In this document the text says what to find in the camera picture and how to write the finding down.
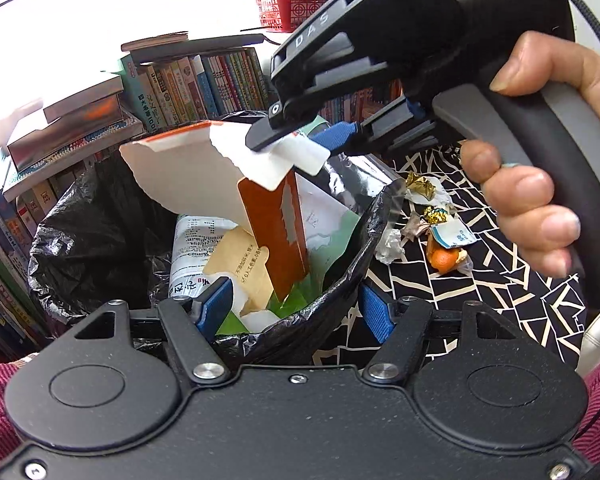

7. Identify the brown candy wrapper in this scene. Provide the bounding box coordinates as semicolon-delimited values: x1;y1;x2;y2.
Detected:
402;215;431;241

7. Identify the red plastic basket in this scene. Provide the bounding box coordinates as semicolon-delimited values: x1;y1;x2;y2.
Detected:
254;0;341;33

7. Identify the small blue white sachet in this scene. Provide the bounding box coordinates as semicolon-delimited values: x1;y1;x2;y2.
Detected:
430;220;473;251

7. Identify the pale paperback book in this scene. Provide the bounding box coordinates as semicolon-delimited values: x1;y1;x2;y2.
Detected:
121;32;190;52

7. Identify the trash bin with black bag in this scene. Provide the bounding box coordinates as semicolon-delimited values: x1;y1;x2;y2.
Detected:
27;110;406;366

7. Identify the black white patterned cloth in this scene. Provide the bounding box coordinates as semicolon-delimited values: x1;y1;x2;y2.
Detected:
310;145;588;376

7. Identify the stack of flat lying books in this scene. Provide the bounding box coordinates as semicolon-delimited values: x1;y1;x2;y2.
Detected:
2;72;146;201

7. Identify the row of children's books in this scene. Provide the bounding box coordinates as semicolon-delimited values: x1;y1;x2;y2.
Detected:
0;150;96;356

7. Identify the person's right hand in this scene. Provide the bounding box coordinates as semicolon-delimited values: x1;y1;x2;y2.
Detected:
460;30;600;278

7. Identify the orange white cardboard carton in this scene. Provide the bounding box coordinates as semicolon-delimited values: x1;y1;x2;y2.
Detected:
119;120;331;301

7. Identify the beige paper piece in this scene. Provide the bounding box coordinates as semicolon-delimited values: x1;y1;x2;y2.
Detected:
202;227;276;316

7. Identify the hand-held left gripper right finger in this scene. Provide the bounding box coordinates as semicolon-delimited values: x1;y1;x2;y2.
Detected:
358;285;528;388

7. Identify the row of blue spine books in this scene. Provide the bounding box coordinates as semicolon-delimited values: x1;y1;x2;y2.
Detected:
320;87;406;123

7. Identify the white tissue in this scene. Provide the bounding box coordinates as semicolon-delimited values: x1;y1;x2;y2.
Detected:
377;227;406;263

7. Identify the row of colourful spine books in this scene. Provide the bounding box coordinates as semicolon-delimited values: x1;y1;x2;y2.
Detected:
120;47;271;128

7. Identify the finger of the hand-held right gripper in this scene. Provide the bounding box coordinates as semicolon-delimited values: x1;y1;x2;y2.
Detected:
245;0;402;152
310;100;435;157

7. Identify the gold foil wrapper white paper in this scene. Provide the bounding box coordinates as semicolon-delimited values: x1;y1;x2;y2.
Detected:
405;171;448;203

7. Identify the orange peel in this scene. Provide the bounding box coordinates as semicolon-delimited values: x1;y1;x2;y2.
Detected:
425;237;473;276

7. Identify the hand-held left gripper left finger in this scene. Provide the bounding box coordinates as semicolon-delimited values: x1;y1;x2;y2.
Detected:
72;276;233;387

